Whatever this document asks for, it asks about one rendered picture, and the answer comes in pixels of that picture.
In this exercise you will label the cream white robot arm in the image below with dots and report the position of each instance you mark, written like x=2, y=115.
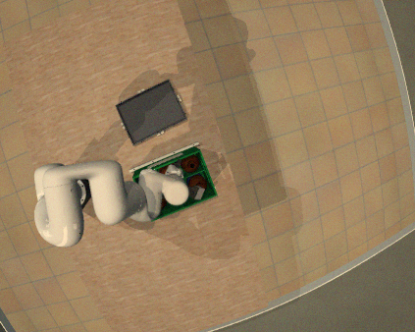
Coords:
x=113, y=199

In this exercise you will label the dark green crate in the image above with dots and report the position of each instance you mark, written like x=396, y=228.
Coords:
x=209, y=193

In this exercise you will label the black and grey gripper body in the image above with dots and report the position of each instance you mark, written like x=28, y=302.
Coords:
x=172, y=169

